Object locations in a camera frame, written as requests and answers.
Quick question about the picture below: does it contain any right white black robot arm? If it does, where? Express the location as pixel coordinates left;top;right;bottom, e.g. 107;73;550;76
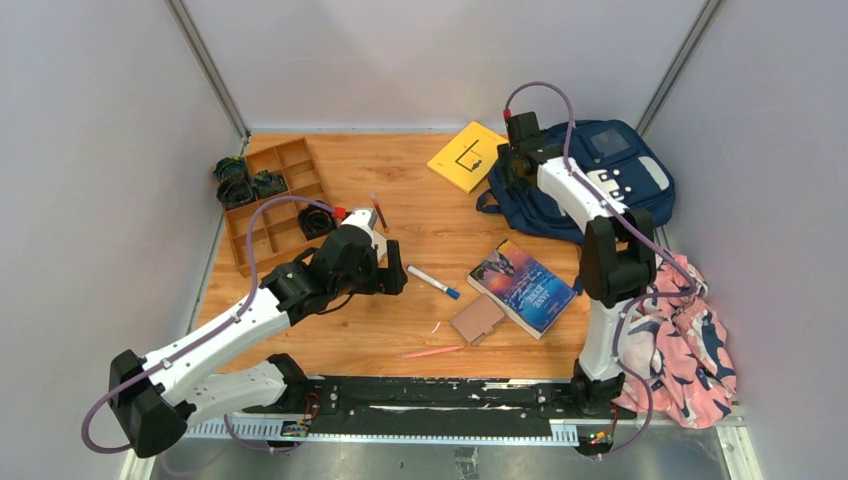
489;111;657;418

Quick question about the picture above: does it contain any black rolled belt in tray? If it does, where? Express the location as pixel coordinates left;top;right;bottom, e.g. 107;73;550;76
297;204;338;241

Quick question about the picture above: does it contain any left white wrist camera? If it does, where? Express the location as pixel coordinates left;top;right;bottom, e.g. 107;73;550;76
342;207;387;264

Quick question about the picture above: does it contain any black rolled band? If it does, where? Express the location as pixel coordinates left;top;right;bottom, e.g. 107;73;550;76
216;177;255;210

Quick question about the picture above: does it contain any brown leather wallet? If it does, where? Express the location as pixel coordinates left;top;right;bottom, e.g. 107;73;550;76
450;295;506;346

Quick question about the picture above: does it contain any white blue marker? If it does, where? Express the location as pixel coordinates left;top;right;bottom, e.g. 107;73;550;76
407;265;460;300

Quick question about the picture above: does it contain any wooden compartment tray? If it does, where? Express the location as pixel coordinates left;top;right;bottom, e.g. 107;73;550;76
224;138;331;277

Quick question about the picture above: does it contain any green rolled band in tray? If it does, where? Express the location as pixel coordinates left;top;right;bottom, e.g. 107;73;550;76
251;170;288;200

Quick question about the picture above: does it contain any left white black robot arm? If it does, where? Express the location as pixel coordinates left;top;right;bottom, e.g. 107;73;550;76
107;225;407;458

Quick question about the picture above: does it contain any pink pencil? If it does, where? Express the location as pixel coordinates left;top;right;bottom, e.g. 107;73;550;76
398;345;465;360

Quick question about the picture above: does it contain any navy blue backpack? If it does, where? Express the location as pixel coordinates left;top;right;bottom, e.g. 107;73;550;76
476;120;676;245

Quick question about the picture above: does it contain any aluminium slotted rail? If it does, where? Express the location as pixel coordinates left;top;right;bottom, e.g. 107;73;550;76
184;418;581;446

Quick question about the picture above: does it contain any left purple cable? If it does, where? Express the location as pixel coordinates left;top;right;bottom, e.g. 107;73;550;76
80;194;340;456

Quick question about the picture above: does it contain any pink patterned cloth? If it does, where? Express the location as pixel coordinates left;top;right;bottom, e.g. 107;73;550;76
615;254;737;429

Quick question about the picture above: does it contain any dark green rolled band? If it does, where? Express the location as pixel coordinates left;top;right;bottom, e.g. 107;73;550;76
212;156;250;184

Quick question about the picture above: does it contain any yellow notebook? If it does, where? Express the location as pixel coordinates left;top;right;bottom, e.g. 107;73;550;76
427;122;507;193

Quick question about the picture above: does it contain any red pen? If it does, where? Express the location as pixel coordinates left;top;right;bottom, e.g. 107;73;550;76
369;190;390;233

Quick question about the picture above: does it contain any Jane Eyre paperback book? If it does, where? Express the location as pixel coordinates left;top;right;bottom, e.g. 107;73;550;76
467;240;577;339

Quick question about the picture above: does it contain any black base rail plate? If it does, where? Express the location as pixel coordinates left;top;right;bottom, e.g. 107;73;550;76
248;376;623;439

